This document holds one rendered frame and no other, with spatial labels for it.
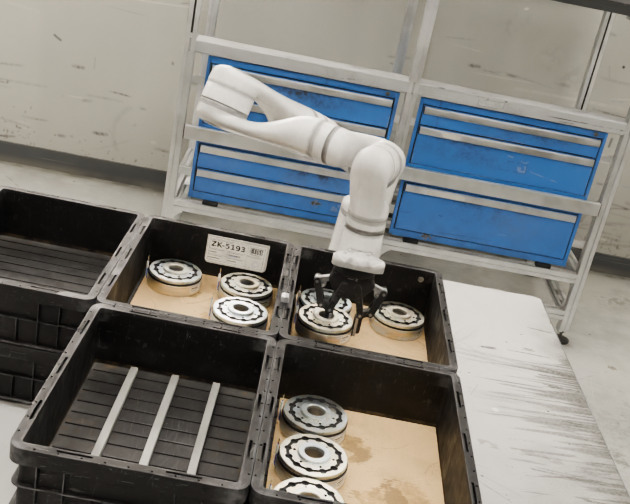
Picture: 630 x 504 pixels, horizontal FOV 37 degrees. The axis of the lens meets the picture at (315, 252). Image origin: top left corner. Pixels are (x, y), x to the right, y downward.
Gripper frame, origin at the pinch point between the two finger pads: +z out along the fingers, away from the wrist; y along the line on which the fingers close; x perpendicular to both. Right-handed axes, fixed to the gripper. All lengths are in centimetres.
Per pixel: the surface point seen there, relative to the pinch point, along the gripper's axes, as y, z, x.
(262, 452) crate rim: 10, -4, 50
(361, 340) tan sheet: -4.6, 4.4, -3.3
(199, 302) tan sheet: 26.9, 4.5, -5.5
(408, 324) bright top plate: -13.1, 1.5, -8.2
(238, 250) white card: 22.2, -2.1, -18.1
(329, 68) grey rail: 13, -5, -188
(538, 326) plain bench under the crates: -50, 17, -53
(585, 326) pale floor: -117, 87, -214
